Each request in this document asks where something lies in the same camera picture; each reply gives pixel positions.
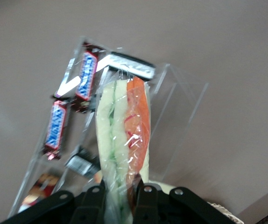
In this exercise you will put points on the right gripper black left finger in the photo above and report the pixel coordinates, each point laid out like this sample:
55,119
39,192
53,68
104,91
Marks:
89,205

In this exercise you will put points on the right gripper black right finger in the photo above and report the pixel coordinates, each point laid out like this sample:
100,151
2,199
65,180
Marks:
152,205

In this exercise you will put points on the triangle sandwich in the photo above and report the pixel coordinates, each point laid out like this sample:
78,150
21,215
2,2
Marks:
122,130

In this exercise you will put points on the oval light wicker tray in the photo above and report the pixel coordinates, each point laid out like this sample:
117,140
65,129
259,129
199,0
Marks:
224,212

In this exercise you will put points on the black box with white label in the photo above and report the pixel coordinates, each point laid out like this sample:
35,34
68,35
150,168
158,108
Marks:
133,66
82,162

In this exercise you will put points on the red tartan Walkers shortbread box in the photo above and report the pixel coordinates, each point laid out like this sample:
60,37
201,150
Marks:
40,189

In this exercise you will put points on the Snickers chocolate bar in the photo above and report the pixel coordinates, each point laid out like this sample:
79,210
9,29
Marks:
55,129
86,77

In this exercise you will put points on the clear acrylic tiered display stand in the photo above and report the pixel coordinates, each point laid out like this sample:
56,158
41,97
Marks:
175,121

